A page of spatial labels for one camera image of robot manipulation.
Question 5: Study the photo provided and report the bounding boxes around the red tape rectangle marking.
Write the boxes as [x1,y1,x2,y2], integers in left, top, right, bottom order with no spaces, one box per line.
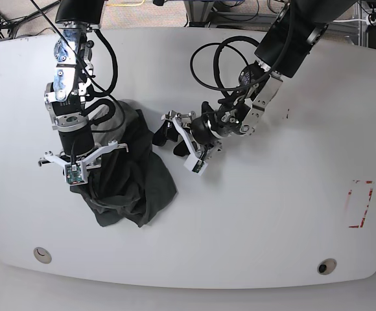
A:
[345,180,374,229]

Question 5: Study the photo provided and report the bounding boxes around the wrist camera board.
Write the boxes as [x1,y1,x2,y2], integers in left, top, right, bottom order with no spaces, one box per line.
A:
[184,154,208,176]
[64,161,88,186]

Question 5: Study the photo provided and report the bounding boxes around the table grommet hole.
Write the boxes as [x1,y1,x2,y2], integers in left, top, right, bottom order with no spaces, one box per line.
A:
[33,247,52,264]
[317,259,337,275]

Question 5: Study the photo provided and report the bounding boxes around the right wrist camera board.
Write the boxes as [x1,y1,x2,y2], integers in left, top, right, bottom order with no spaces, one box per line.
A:
[64,161,88,186]

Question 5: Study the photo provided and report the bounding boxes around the black tripod legs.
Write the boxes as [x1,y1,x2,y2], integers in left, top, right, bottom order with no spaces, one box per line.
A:
[0,1,60,41]

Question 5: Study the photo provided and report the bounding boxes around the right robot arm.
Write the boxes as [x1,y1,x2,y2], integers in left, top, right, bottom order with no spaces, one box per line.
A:
[38,1,121,172]

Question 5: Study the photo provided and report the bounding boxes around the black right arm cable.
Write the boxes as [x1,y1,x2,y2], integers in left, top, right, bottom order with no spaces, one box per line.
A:
[77,27,127,130]

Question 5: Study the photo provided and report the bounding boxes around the right table grommet hole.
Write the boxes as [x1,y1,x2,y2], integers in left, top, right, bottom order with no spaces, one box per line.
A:
[317,259,337,275]

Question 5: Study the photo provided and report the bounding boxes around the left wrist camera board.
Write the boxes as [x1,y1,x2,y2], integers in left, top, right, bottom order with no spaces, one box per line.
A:
[184,154,208,176]

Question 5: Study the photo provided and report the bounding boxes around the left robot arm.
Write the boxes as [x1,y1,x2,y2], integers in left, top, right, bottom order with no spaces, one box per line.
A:
[152,1,354,160]

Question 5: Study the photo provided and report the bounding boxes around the aluminium frame base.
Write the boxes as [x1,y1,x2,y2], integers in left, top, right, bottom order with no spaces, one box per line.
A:
[183,1,369,47]

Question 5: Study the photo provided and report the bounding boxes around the yellow cable on floor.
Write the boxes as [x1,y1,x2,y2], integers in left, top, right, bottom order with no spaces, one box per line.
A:
[105,0,146,9]

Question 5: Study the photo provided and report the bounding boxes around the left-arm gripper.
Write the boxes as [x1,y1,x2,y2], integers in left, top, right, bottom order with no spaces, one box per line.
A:
[152,110,221,161]

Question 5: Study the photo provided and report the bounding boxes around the dark grey T-shirt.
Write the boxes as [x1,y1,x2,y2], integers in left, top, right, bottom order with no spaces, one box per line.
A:
[70,102,178,227]

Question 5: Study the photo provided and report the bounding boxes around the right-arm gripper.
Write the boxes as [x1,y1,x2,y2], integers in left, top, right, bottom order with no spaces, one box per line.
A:
[38,140,129,168]

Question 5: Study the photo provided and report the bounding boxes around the left table grommet hole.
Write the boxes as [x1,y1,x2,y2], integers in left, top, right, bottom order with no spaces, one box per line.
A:
[33,247,52,264]

